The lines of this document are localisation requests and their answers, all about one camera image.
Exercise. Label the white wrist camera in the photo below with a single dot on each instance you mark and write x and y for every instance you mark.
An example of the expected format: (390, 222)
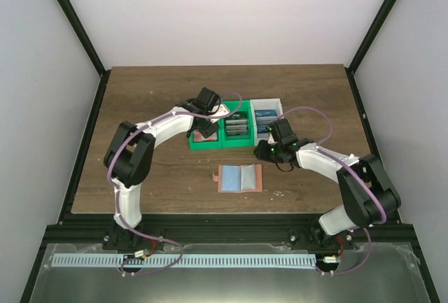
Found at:
(222, 112)
(271, 140)

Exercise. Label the green bin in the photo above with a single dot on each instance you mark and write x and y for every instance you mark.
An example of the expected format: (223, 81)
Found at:
(206, 143)
(238, 141)

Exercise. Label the blue card stack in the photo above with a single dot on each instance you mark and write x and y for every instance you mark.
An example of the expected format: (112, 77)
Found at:
(263, 117)

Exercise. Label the middle green bin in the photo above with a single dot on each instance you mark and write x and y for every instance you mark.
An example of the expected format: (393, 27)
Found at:
(238, 141)

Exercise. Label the right black frame post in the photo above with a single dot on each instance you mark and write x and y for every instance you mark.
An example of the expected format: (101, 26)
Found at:
(370, 36)

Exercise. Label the black aluminium front rail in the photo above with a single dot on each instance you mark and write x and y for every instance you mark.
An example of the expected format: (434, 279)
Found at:
(283, 228)

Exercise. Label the black frame post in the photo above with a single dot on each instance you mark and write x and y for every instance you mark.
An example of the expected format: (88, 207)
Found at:
(82, 36)
(370, 36)

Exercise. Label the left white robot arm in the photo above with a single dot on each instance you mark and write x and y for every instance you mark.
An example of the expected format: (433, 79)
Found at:
(129, 156)

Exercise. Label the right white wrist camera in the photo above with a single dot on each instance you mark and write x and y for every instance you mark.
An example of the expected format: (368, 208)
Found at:
(271, 140)

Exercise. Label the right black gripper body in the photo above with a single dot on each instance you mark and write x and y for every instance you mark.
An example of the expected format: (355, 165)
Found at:
(270, 154)

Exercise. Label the left black frame post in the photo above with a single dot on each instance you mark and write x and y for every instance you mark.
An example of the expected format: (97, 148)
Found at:
(82, 36)

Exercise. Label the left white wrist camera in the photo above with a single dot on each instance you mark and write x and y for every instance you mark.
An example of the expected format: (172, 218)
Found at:
(222, 112)

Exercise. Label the light blue cable duct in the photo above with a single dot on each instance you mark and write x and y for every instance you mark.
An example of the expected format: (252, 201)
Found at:
(215, 261)

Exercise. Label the red white card stack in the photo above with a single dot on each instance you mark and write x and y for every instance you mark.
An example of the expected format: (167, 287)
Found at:
(198, 137)

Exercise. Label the white bin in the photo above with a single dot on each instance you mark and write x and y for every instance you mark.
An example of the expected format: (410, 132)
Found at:
(255, 104)

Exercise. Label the pink leather card holder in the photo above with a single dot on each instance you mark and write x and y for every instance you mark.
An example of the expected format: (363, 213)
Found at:
(239, 179)

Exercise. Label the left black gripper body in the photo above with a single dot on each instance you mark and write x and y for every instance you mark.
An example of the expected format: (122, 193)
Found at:
(206, 131)

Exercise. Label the left green bin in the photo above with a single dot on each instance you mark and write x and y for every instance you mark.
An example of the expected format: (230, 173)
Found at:
(206, 143)

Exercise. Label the black card stack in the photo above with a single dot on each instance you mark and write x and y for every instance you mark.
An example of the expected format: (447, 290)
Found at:
(237, 124)

